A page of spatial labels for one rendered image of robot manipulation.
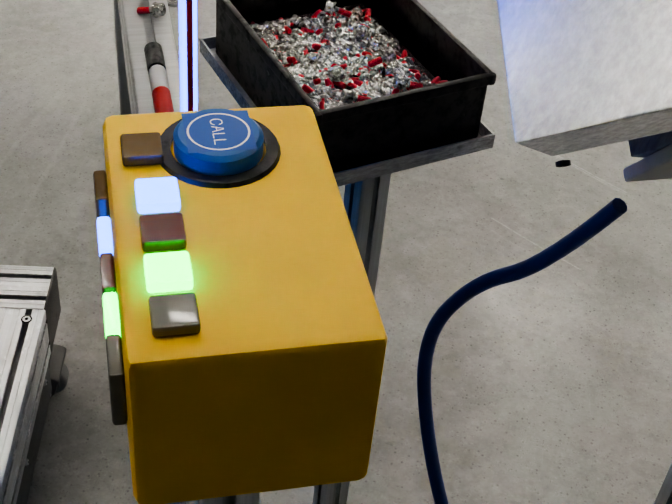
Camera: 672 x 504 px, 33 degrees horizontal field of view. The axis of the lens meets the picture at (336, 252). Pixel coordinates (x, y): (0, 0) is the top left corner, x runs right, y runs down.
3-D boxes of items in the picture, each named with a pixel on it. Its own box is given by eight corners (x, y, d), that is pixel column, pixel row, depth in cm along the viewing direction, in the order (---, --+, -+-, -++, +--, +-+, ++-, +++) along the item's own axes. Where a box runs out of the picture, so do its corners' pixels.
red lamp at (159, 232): (187, 250, 46) (187, 239, 45) (142, 253, 45) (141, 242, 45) (182, 221, 47) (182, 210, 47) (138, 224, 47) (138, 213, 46)
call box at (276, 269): (366, 503, 50) (392, 334, 43) (134, 532, 48) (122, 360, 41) (301, 260, 61) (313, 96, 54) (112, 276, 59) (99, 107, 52)
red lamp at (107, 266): (120, 338, 48) (116, 286, 46) (105, 339, 48) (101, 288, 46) (117, 302, 50) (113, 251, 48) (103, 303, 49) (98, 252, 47)
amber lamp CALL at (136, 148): (164, 165, 50) (164, 154, 49) (122, 168, 49) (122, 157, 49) (160, 141, 51) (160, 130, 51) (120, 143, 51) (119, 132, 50)
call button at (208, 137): (269, 183, 50) (270, 152, 49) (178, 189, 49) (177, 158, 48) (255, 131, 53) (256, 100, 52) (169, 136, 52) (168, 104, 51)
